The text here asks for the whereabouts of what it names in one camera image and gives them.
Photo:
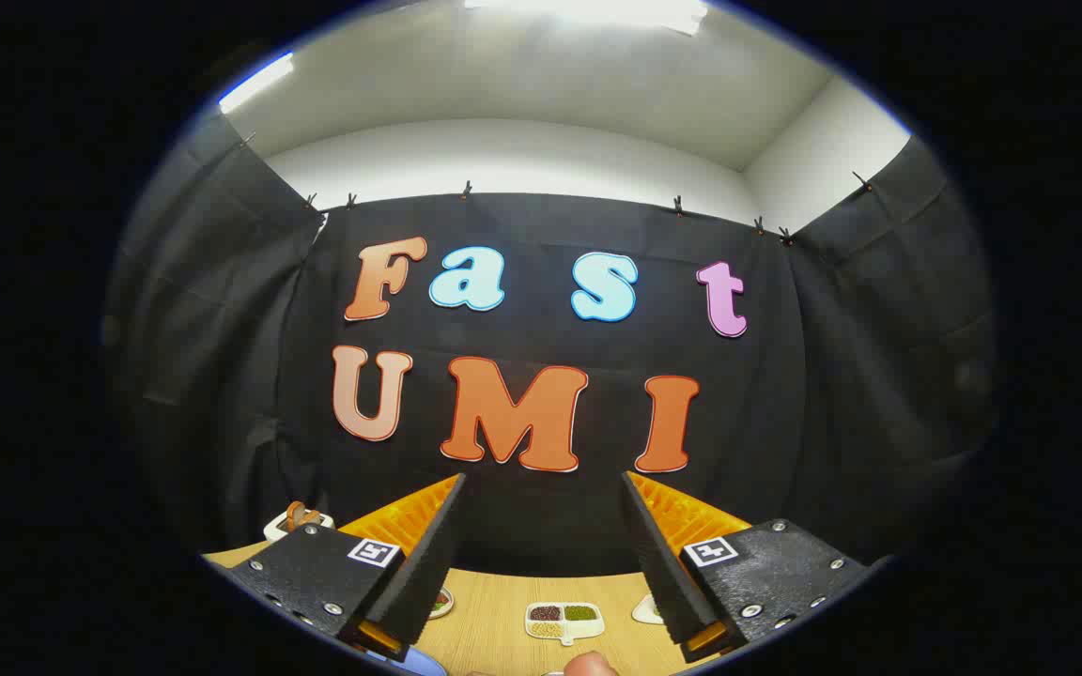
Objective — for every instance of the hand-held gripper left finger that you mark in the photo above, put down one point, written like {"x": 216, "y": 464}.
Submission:
{"x": 428, "y": 563}

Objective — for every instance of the ceiling light panel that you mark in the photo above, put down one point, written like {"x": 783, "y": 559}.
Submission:
{"x": 255, "y": 83}
{"x": 588, "y": 11}

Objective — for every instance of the pile of green beans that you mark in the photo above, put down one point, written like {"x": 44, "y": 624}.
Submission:
{"x": 580, "y": 612}

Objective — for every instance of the grey oval food plate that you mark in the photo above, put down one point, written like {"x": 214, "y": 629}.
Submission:
{"x": 444, "y": 603}

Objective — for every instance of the white toaster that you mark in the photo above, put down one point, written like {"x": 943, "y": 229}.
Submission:
{"x": 278, "y": 529}

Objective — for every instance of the white divided dish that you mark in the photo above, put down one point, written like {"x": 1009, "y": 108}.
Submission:
{"x": 588, "y": 629}

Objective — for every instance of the brown toast slice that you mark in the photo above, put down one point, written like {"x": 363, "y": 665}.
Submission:
{"x": 293, "y": 514}
{"x": 312, "y": 516}

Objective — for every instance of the pile of yellow soybeans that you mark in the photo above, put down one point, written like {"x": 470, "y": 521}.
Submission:
{"x": 548, "y": 629}

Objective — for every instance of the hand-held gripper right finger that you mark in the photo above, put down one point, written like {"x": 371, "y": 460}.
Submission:
{"x": 663, "y": 563}

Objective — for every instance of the small white square dish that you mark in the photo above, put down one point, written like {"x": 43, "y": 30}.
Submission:
{"x": 644, "y": 612}

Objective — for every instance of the pile of dark red beans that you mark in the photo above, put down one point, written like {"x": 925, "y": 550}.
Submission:
{"x": 544, "y": 612}

